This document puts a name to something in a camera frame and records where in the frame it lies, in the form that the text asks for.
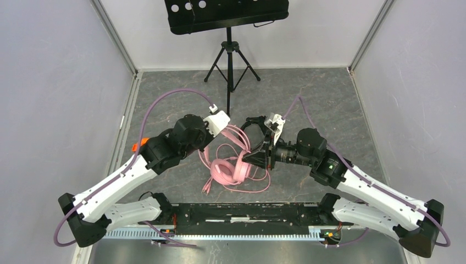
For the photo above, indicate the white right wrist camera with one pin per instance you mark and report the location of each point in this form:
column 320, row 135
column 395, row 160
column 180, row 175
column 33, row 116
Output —
column 275, row 123

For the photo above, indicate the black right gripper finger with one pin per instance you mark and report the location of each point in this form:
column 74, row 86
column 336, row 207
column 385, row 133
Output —
column 258, row 159
column 263, row 146

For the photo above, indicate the orange plastic piece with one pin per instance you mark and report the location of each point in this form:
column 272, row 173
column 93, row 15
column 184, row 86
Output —
column 142, row 142

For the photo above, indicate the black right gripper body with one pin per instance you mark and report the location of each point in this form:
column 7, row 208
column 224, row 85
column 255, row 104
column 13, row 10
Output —
column 283, row 152

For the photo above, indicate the black music stand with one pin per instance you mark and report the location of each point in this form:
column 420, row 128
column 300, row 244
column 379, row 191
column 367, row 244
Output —
column 187, row 17

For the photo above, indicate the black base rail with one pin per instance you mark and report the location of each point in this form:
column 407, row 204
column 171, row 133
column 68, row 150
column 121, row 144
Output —
column 243, row 218

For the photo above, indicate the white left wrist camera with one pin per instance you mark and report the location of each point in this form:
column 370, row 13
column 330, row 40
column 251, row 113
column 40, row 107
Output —
column 216, row 121

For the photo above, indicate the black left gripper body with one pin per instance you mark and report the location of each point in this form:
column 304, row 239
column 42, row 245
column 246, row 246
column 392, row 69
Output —
column 204, row 139

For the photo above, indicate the pink headphones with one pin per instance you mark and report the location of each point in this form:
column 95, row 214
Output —
column 227, row 160

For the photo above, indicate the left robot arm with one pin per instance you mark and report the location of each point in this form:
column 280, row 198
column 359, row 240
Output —
column 93, row 212

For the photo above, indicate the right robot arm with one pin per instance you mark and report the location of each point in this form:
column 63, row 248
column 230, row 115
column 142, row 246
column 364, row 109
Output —
column 414, row 223

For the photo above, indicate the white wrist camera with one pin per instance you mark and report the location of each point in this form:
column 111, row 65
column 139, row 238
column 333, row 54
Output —
column 275, row 123
column 216, row 121

